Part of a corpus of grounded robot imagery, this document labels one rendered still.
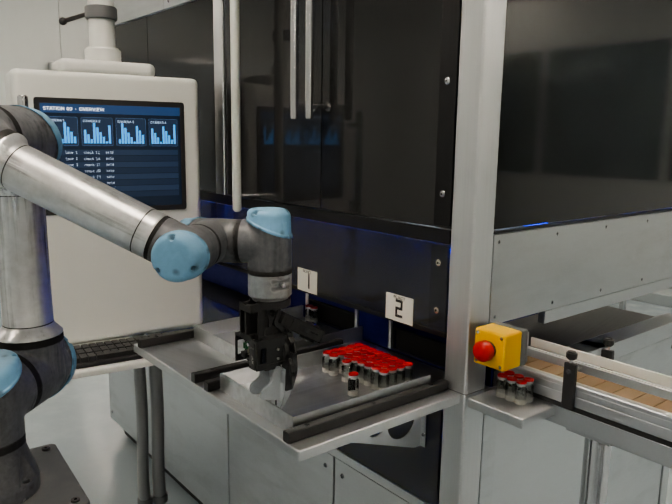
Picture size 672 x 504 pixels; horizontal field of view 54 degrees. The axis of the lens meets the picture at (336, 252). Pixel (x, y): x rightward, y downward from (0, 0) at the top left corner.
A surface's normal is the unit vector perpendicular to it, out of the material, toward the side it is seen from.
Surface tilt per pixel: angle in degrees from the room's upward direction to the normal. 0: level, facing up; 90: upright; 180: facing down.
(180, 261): 90
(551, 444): 90
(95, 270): 90
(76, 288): 90
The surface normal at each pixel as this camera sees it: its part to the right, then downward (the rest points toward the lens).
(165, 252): -0.12, 0.18
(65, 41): 0.63, 0.14
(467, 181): -0.78, 0.10
